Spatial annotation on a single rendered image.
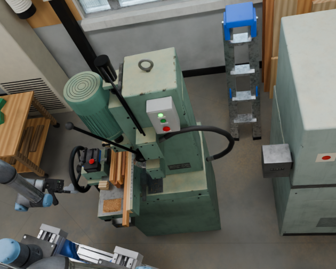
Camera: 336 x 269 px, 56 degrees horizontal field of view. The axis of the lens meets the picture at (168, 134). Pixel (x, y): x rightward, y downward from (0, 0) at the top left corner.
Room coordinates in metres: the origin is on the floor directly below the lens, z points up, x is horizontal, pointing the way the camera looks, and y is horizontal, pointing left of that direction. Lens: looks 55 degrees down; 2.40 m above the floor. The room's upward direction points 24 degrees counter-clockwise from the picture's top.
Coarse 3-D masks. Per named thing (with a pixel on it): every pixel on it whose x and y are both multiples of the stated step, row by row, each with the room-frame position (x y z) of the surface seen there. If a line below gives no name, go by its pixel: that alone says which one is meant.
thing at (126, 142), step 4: (124, 136) 1.02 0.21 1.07; (112, 140) 1.02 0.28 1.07; (124, 140) 0.99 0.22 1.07; (128, 140) 0.98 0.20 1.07; (120, 144) 0.98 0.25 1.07; (124, 144) 0.97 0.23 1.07; (128, 144) 0.96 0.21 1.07; (112, 148) 0.99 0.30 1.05; (116, 148) 0.98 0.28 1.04; (120, 148) 0.98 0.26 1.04; (116, 152) 0.99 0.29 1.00
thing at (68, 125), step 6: (66, 126) 0.89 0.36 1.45; (72, 126) 0.89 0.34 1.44; (84, 132) 0.88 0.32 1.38; (90, 132) 0.89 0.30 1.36; (102, 138) 0.87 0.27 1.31; (114, 144) 0.85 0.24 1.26; (126, 150) 0.84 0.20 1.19; (132, 150) 0.84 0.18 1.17; (138, 150) 0.85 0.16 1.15; (138, 156) 0.81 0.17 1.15
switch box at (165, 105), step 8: (152, 104) 0.79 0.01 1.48; (160, 104) 0.77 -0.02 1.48; (168, 104) 0.76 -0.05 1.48; (152, 112) 0.76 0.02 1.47; (160, 112) 0.75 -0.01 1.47; (168, 112) 0.74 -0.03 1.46; (176, 112) 0.77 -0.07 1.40; (152, 120) 0.76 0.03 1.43; (168, 120) 0.74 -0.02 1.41; (176, 120) 0.73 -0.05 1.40; (160, 128) 0.75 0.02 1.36; (176, 128) 0.73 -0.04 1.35
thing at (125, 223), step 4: (128, 152) 1.00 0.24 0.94; (128, 156) 0.98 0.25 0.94; (128, 160) 0.95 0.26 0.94; (124, 180) 0.85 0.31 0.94; (124, 184) 0.82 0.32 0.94; (124, 188) 0.80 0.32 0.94; (124, 192) 0.78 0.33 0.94; (124, 196) 0.76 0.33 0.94; (124, 200) 0.74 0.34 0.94; (124, 204) 0.72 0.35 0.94; (124, 208) 0.70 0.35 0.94; (124, 212) 0.68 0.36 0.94; (128, 212) 0.68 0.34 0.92; (124, 216) 0.66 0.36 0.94; (128, 216) 0.66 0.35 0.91; (124, 220) 0.64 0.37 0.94; (128, 220) 0.64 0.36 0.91; (124, 224) 0.62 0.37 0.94; (128, 224) 0.62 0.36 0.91
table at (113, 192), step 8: (104, 176) 0.95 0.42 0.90; (96, 184) 0.95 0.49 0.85; (112, 184) 0.88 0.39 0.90; (104, 192) 0.85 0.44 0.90; (112, 192) 0.83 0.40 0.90; (120, 192) 0.81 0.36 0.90; (136, 200) 0.73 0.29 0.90; (136, 208) 0.69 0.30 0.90; (104, 216) 0.72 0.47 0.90; (112, 216) 0.71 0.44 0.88; (120, 216) 0.70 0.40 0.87; (136, 216) 0.67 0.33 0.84
